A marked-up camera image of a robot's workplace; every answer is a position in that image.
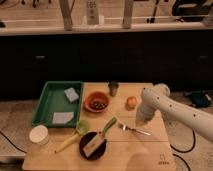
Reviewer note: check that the silver metal fork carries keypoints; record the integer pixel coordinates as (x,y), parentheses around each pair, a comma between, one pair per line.
(127,128)

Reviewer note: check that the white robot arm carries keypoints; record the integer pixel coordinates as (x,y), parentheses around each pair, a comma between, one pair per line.
(157,97)

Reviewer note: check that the metal cup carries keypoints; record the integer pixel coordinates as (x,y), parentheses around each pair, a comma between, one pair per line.
(113,88)

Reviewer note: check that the orange bowl with dark food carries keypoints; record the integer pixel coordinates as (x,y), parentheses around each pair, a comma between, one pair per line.
(96,102)

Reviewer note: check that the orange fruit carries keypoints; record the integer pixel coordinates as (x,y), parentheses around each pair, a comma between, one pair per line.
(131,102)

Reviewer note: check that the blue-grey sponge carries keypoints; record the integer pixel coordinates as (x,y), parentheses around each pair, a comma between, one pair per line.
(71,94)

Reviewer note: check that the yellow-green spatula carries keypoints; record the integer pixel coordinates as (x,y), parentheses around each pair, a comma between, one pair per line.
(81,129)

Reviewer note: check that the green plastic tray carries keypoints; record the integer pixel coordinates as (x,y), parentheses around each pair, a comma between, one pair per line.
(53,99)

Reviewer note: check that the grey cloth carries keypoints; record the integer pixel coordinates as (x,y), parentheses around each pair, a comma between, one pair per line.
(62,117)

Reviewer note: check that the dark round plate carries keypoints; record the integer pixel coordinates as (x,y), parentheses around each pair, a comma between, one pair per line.
(93,145)

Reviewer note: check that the white paper cup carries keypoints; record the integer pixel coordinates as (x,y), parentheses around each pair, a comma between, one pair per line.
(39,135)

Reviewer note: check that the dark blue object on floor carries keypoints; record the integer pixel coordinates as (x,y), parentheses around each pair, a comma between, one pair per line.
(200,99)

